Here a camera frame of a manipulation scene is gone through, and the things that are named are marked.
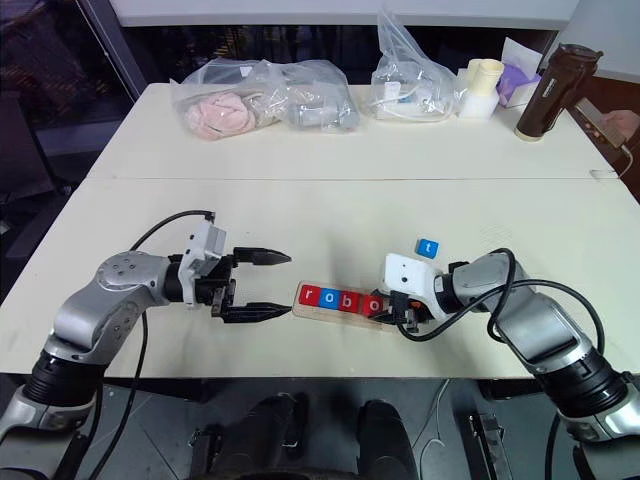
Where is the dark rounded shape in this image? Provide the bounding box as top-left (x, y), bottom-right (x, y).
top-left (359, 399), bottom-right (416, 480)
top-left (224, 392), bottom-right (309, 480)

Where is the wooden letter tray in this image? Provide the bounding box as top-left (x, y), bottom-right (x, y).
top-left (292, 280), bottom-right (404, 332)

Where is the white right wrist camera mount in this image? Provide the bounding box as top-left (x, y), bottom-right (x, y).
top-left (382, 253), bottom-right (446, 321)

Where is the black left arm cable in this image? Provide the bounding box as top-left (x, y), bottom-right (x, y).
top-left (102, 209), bottom-right (217, 451)

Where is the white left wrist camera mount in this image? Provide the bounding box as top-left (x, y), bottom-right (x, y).
top-left (179, 222), bottom-right (229, 306)

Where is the person's bare hand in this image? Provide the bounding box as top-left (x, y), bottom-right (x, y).
top-left (597, 108), bottom-right (640, 146)

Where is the plastic bag with grey parts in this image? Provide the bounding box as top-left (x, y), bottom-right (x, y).
top-left (272, 59), bottom-right (361, 135)

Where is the black office chair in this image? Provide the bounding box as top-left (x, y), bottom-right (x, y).
top-left (0, 89), bottom-right (76, 251)

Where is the grey metal window post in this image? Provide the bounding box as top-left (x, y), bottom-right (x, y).
top-left (74, 0), bottom-right (151, 96)

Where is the grey smartphone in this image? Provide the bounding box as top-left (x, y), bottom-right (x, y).
top-left (574, 97), bottom-right (632, 150)

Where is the plastic bag with white cables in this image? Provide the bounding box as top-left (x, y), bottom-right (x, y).
top-left (369, 4), bottom-right (464, 123)

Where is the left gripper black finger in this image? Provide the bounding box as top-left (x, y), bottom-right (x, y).
top-left (233, 246), bottom-right (293, 267)
top-left (221, 301), bottom-right (293, 325)

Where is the white floor cable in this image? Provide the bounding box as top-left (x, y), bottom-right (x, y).
top-left (417, 379), bottom-right (451, 454)

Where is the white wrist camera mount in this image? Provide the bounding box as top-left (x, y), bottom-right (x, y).
top-left (179, 222), bottom-right (229, 306)
top-left (382, 253), bottom-right (446, 321)

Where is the red letter tile o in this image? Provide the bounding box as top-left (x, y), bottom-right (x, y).
top-left (360, 293), bottom-right (389, 319)

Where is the purple and white tissue box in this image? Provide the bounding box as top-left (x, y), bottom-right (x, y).
top-left (494, 37), bottom-right (544, 109)

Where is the white charging cable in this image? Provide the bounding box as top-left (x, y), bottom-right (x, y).
top-left (589, 144), bottom-right (636, 180)

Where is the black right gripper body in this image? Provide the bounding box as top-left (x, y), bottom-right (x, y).
top-left (388, 291), bottom-right (426, 335)

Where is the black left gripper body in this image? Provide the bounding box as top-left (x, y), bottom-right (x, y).
top-left (192, 254), bottom-right (239, 319)

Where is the plastic bag with pink plush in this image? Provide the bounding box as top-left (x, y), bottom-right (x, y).
top-left (169, 58), bottom-right (289, 144)

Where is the stack of cream cups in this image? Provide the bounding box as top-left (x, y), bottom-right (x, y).
top-left (457, 58), bottom-right (503, 120)

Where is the dark brown drinking bottle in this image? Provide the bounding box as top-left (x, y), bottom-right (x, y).
top-left (514, 43), bottom-right (605, 144)

